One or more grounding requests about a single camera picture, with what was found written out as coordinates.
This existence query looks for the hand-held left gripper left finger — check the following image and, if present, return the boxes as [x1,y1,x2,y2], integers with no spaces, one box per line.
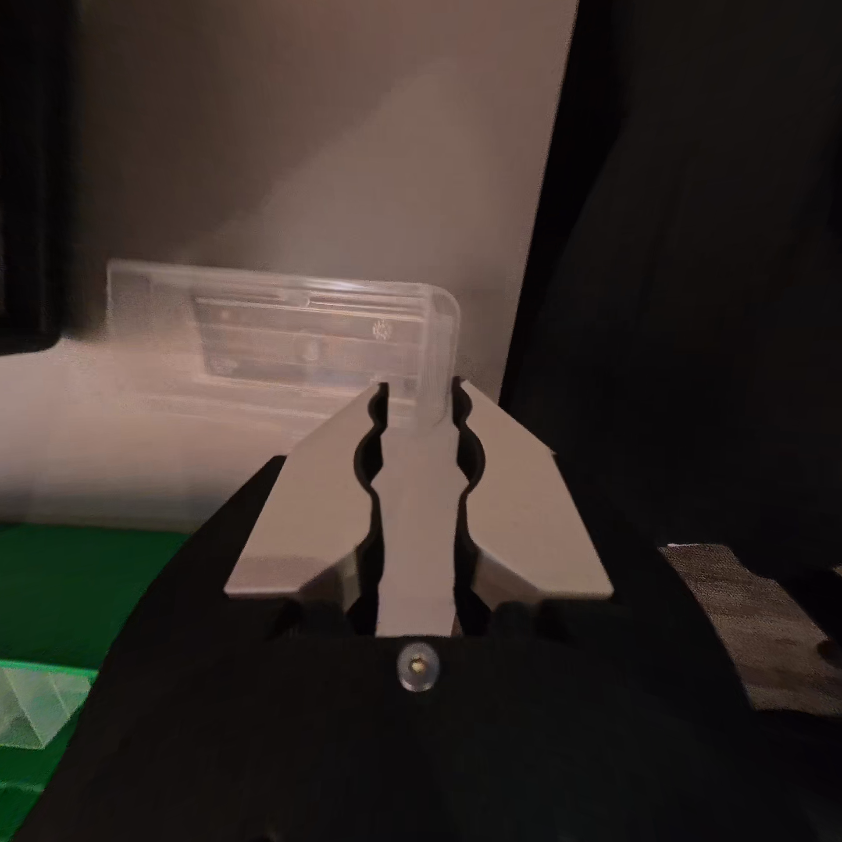
[222,382,390,634]

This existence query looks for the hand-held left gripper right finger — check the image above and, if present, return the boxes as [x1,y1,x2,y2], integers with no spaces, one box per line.
[453,377,617,635]

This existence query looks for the clear plastic drawer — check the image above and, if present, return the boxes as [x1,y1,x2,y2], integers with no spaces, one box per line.
[107,258,463,432]
[0,660,101,752]

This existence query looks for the green plastic bin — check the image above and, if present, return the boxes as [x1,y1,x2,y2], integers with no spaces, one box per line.
[0,521,195,842]

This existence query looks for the black drawer cabinet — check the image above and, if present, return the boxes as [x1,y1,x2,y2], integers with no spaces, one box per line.
[0,0,113,354]

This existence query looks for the person's dark clothing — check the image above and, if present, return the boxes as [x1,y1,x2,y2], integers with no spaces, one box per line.
[499,0,842,744]

